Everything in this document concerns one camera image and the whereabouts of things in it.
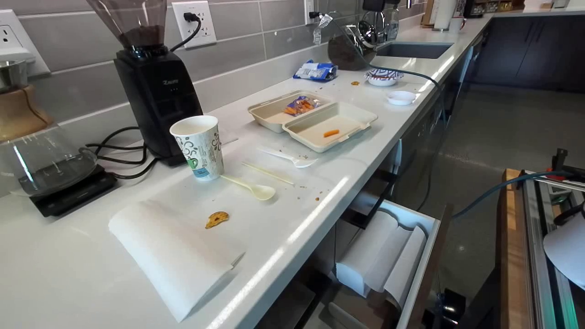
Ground clear bag of baby carrots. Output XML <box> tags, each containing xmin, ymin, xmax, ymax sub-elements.
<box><xmin>282</xmin><ymin>95</ymin><xmax>324</xmax><ymax>117</ymax></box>

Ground patterned paper cup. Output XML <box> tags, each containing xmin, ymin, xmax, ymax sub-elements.
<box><xmin>169</xmin><ymin>113</ymin><xmax>226</xmax><ymax>183</ymax></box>

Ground white wall outlet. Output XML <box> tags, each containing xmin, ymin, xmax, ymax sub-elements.
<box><xmin>0</xmin><ymin>7</ymin><xmax>52</xmax><ymax>79</ymax></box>
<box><xmin>171</xmin><ymin>0</ymin><xmax>218</xmax><ymax>51</ymax></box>

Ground open white drawer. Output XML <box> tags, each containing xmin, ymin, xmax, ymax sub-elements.
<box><xmin>332</xmin><ymin>190</ymin><xmax>456</xmax><ymax>329</ymax></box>

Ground black coffee scale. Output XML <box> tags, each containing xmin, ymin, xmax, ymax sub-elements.
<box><xmin>26</xmin><ymin>165</ymin><xmax>121</xmax><ymax>220</ymax></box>

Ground clear plastic fork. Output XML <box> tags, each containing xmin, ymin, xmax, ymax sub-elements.
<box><xmin>262</xmin><ymin>146</ymin><xmax>321</xmax><ymax>170</ymax></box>

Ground dark background cabinet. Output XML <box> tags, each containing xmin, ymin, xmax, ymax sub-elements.
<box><xmin>469</xmin><ymin>15</ymin><xmax>585</xmax><ymax>93</ymax></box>

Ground blue snack bag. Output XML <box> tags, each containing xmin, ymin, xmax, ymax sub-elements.
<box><xmin>293</xmin><ymin>59</ymin><xmax>339</xmax><ymax>84</ymax></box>

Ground dark lower counter cabinet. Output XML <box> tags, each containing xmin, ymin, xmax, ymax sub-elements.
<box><xmin>262</xmin><ymin>35</ymin><xmax>491</xmax><ymax>329</ymax></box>

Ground black kettle cable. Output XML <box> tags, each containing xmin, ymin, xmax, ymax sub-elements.
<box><xmin>370</xmin><ymin>64</ymin><xmax>445</xmax><ymax>212</ymax></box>

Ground white paper towel roll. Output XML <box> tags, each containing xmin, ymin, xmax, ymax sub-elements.
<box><xmin>432</xmin><ymin>0</ymin><xmax>462</xmax><ymax>33</ymax></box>

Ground black coffee grinder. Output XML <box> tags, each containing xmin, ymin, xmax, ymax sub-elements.
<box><xmin>85</xmin><ymin>0</ymin><xmax>206</xmax><ymax>168</ymax></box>

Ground cream plastic spoon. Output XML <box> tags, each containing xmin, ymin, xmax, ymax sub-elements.
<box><xmin>220</xmin><ymin>174</ymin><xmax>279</xmax><ymax>205</ymax></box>

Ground black kettle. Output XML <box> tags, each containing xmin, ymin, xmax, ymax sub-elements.
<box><xmin>328</xmin><ymin>22</ymin><xmax>379</xmax><ymax>71</ymax></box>

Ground blue cable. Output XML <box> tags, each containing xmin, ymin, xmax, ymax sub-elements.
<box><xmin>454</xmin><ymin>172</ymin><xmax>551</xmax><ymax>221</ymax></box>

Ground white round plastic lid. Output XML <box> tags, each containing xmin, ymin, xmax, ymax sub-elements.
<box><xmin>385</xmin><ymin>90</ymin><xmax>421</xmax><ymax>110</ymax></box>

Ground wooden cart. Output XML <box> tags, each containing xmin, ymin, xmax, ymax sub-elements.
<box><xmin>496</xmin><ymin>166</ymin><xmax>585</xmax><ymax>329</ymax></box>

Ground orange food scrap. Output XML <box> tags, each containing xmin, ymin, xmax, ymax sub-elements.
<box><xmin>204</xmin><ymin>210</ymin><xmax>233</xmax><ymax>230</ymax></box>

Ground small patterned bowl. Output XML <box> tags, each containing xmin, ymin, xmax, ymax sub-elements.
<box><xmin>365</xmin><ymin>68</ymin><xmax>407</xmax><ymax>90</ymax></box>

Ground dark kitchen sink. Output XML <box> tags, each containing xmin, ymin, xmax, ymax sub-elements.
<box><xmin>374</xmin><ymin>40</ymin><xmax>456</xmax><ymax>60</ymax></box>

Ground metal sink faucet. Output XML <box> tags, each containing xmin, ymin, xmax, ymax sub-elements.
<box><xmin>359</xmin><ymin>0</ymin><xmax>403</xmax><ymax>44</ymax></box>

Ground glass coffee carafe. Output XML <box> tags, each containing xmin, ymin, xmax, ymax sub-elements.
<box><xmin>0</xmin><ymin>57</ymin><xmax>100</xmax><ymax>198</ymax></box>

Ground beige clamshell takeout container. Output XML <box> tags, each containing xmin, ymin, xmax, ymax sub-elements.
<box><xmin>248</xmin><ymin>90</ymin><xmax>381</xmax><ymax>154</ymax></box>

